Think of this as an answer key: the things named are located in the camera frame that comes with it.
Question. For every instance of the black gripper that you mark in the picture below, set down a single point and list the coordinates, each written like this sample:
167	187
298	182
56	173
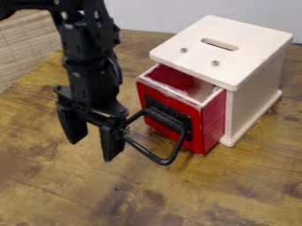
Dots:
89	99

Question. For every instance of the black metal drawer handle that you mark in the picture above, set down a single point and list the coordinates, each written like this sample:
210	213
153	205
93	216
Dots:
169	117

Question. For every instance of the red drawer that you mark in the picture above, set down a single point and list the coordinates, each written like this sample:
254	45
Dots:
190	100

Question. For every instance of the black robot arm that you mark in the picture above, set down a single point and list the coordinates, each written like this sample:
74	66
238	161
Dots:
87	29

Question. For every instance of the white wooden drawer box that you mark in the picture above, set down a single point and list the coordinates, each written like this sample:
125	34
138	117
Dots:
238	57

